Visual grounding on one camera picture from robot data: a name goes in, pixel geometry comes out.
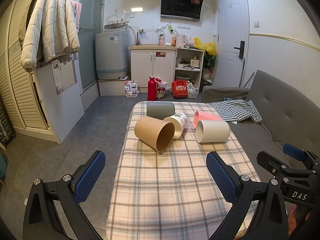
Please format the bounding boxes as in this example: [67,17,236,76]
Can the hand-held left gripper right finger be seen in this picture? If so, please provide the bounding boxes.
[206,151,292,240]

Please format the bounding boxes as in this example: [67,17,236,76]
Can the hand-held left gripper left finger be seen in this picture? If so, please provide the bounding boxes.
[22,150,106,240]

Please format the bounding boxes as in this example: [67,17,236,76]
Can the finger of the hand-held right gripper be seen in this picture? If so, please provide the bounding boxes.
[283,144,320,173]
[257,151,293,180]

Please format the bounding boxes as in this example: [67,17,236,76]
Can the plain white cup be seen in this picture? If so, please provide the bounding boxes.
[195,120,230,143]

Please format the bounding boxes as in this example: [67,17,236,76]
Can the white cup with green print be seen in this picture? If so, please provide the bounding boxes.
[163,112,188,139]

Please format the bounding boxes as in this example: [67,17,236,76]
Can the brown paper cup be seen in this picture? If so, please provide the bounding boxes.
[134,116,175,153]

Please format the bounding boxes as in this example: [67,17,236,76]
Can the grey cup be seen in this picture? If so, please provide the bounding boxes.
[146,101,176,120]

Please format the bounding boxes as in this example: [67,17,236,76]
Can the grey sofa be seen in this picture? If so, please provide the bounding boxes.
[201,70,320,172]

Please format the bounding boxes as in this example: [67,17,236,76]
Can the plaid tablecloth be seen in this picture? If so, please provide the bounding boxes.
[106,101,260,240]

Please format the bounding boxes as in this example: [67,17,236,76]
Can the pink paper box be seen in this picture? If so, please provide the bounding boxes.
[194,110,222,130]

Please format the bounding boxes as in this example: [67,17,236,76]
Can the checked cloth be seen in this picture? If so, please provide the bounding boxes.
[212,99,262,124]

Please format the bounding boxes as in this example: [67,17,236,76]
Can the white leaning board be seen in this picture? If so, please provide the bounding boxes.
[31,54,85,144]

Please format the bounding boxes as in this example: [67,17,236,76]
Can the clear plastic bag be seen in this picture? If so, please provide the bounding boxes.
[187,81,198,99]

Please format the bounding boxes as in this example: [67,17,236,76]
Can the white washing machine stand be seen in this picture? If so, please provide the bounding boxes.
[98,78,130,96]

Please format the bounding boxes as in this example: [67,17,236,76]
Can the red shopping bag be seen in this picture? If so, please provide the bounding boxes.
[171,79,190,98]

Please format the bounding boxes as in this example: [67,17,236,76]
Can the white printed packet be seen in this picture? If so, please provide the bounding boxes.
[124,80,139,97]

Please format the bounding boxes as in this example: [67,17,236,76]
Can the red thermos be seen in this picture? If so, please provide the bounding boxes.
[147,77,158,101]

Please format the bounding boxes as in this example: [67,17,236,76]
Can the green plant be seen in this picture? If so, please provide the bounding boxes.
[204,51,216,70]

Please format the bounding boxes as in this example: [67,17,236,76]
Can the white sink cabinet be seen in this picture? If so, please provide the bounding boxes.
[128,45,177,93]

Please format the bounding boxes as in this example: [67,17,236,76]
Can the grey washing machine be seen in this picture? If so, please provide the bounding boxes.
[95,24,130,80]

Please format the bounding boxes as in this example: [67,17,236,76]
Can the louvered wardrobe doors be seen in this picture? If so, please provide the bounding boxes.
[0,0,49,140]

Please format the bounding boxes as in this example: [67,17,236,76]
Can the white open shelf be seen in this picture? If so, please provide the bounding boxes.
[174,47,205,93]

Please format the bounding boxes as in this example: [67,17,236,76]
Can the yellow plastic bag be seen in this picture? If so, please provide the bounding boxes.
[194,37,217,56]

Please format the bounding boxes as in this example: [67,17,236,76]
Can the white electric kettle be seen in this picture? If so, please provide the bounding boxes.
[176,34,187,48]

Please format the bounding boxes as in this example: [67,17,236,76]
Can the frosted glass door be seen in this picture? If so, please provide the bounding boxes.
[76,0,107,93]

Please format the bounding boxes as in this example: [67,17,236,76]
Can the white door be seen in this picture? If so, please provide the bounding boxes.
[215,0,250,88]

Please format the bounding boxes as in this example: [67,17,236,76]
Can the metal faucet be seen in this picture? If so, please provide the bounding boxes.
[136,29,146,46]

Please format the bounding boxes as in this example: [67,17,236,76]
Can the white puffer jacket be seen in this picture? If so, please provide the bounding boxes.
[20,0,80,72]

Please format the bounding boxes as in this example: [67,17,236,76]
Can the white clothes hanger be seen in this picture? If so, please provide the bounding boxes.
[105,10,125,25]

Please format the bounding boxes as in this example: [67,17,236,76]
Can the pink garment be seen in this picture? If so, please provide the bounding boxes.
[71,0,82,29]

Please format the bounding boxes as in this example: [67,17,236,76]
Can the black range hood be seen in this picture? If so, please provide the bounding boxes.
[160,0,205,21]

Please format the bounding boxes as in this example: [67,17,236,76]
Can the black door handle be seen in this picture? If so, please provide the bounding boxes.
[234,41,245,59]

